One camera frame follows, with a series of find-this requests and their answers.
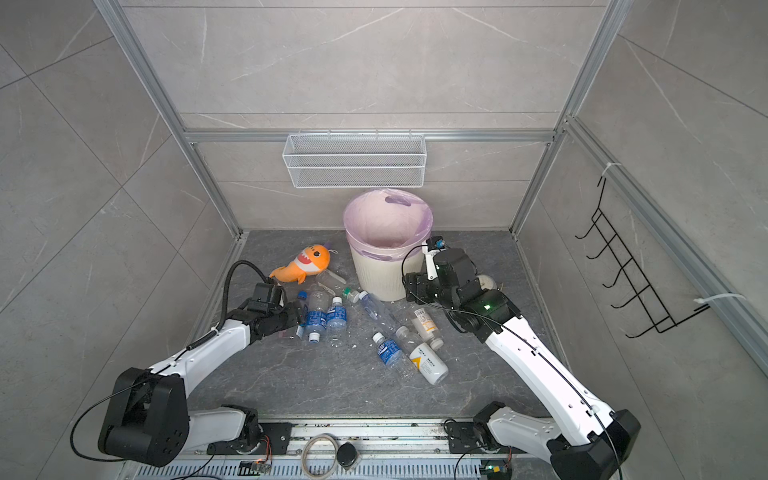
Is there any clear bottle orange white label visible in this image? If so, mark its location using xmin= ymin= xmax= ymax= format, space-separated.
xmin=412 ymin=308 xmax=444 ymax=351

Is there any pocari sweat bottle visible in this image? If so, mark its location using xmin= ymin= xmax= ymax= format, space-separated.
xmin=372 ymin=332 xmax=414 ymax=379
xmin=305 ymin=290 xmax=331 ymax=344

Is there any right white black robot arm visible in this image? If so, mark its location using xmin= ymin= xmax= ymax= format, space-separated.
xmin=401 ymin=236 xmax=641 ymax=479

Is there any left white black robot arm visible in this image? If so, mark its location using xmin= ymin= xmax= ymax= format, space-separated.
xmin=97 ymin=283 xmax=305 ymax=467

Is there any cream ribbed trash bin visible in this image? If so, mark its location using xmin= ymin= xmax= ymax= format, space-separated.
xmin=349 ymin=240 xmax=424 ymax=302

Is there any pink plastic bin liner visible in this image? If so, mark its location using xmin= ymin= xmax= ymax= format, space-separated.
xmin=343 ymin=189 xmax=434 ymax=261

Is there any long clear blue-tint bottle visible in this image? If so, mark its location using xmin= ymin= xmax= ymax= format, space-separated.
xmin=358 ymin=291 xmax=405 ymax=338

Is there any Pocari Sweat bottle upright label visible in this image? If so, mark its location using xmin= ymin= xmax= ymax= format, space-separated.
xmin=327 ymin=296 xmax=348 ymax=347

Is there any green label square clear bottle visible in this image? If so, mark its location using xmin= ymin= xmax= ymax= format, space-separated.
xmin=316 ymin=270 xmax=360 ymax=304

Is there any orange shark plush toy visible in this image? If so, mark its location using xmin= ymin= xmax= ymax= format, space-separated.
xmin=270 ymin=245 xmax=331 ymax=284

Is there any black round device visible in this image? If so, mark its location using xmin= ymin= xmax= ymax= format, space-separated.
xmin=336 ymin=442 xmax=360 ymax=470

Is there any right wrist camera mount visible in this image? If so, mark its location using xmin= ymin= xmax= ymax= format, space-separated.
xmin=422 ymin=235 xmax=446 ymax=281

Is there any black corrugated cable hose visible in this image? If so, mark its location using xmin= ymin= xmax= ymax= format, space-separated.
xmin=217 ymin=259 xmax=268 ymax=331

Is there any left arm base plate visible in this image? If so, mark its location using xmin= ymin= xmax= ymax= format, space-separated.
xmin=206 ymin=422 xmax=293 ymax=457

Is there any coiled white cable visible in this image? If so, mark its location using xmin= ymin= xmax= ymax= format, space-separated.
xmin=300 ymin=433 xmax=341 ymax=480

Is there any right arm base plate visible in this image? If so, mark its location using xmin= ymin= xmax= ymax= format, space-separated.
xmin=442 ymin=418 xmax=523 ymax=455

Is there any black wire hook rack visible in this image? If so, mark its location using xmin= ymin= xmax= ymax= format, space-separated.
xmin=575 ymin=177 xmax=711 ymax=339

